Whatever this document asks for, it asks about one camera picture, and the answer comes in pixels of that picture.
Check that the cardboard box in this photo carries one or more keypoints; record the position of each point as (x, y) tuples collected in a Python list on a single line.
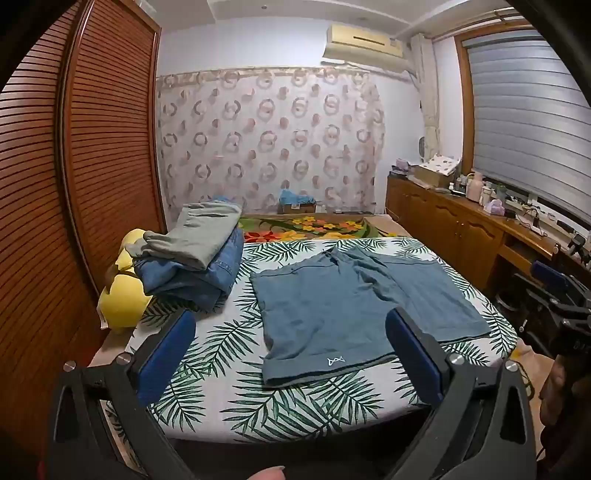
[(295, 209)]

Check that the wooden louvered wardrobe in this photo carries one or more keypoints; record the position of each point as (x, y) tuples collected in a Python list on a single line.
[(106, 138)]

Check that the cream air conditioner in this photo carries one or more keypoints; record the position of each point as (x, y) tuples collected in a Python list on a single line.
[(360, 44)]

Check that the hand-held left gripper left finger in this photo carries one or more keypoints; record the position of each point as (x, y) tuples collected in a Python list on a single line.
[(166, 355)]

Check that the pink bottle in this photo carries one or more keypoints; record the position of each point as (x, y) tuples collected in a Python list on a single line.
[(474, 187)]

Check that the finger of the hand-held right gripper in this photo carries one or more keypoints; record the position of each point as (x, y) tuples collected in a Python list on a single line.
[(545, 274)]

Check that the blue-grey pants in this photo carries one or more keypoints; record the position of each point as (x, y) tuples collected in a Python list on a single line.
[(323, 314)]

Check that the white wrapped pipe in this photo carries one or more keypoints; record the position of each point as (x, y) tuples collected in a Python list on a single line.
[(427, 92)]

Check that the blue cloth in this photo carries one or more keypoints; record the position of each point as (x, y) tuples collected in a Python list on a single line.
[(295, 197)]

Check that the wooden window frame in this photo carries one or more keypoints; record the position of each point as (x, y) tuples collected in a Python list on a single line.
[(464, 101)]

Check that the leaf-print bed sheet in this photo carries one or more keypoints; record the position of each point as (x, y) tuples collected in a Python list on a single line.
[(221, 341)]

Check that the person's left hand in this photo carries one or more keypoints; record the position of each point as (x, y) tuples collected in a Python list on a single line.
[(268, 474)]

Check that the purple tissue pack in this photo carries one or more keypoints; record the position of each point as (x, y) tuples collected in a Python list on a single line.
[(495, 207)]

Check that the blue denim jeans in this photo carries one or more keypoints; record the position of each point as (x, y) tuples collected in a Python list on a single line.
[(194, 284)]

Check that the grey window blind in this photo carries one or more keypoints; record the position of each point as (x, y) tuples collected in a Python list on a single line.
[(521, 120)]

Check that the floral blanket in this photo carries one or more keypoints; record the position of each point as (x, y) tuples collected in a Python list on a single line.
[(300, 226)]

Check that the grey-green folded pants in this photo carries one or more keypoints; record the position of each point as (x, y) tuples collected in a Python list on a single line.
[(194, 235)]

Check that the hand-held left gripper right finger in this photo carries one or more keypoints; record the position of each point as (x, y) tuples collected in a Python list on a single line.
[(413, 355)]

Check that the wooden sideboard cabinet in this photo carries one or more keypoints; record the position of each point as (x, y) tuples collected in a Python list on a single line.
[(443, 221)]

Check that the person's right hand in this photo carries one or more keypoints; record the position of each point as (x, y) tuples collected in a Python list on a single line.
[(556, 392)]

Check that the dotted open box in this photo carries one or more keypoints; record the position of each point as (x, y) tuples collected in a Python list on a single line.
[(438, 168)]

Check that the white round fan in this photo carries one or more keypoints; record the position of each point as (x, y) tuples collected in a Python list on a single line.
[(422, 147)]

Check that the yellow pillow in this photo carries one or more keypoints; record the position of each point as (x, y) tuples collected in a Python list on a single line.
[(122, 304)]

